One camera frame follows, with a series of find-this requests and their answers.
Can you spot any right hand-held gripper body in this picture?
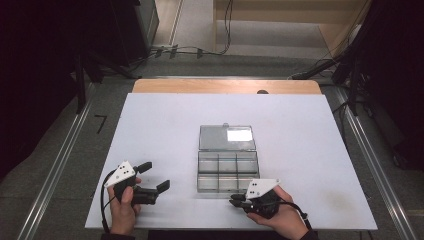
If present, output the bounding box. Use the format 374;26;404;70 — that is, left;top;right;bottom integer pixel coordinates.
238;178;282;220

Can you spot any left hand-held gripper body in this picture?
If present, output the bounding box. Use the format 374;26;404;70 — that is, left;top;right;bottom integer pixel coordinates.
104;160;160;207

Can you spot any clear plastic compartment box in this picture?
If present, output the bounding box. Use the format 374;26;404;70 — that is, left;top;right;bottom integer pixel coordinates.
196;123;261;194

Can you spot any person's right hand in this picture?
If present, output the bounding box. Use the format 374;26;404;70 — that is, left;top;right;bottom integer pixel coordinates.
246;185;309;240

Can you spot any person's left hand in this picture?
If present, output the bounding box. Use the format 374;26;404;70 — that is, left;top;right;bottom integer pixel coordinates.
107;177;143;236

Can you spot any white board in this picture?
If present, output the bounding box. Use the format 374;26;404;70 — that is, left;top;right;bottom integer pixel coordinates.
84;93;379;231

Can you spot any wooden table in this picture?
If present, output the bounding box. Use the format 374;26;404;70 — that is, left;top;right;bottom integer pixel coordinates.
132;78;323;95

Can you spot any black metal stand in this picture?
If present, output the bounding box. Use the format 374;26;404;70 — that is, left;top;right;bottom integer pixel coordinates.
73;49;143;115
289;46;371;117

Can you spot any power strip with plugs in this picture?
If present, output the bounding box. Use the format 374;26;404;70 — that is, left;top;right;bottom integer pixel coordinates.
149;44;205;60

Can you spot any dark cabinet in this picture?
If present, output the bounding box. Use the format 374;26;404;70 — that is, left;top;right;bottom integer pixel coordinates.
109;0;160;67

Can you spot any light wooden shelf unit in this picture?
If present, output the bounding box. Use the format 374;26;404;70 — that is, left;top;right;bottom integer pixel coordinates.
213;0;372;58

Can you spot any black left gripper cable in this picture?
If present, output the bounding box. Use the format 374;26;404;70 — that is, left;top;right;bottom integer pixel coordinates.
99;169;118;234

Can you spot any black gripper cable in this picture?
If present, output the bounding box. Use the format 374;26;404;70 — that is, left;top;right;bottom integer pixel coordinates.
99;169;118;234
278;199;313;232

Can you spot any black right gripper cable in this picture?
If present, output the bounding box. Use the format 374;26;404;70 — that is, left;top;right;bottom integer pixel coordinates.
278;199;313;232

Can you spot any aluminium floor rail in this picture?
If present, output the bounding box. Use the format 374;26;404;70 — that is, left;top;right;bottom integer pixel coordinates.
16;83;98;240
334;87;418;240

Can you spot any black hanging cable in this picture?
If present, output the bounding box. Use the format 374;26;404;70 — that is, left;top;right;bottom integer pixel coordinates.
213;0;235;56

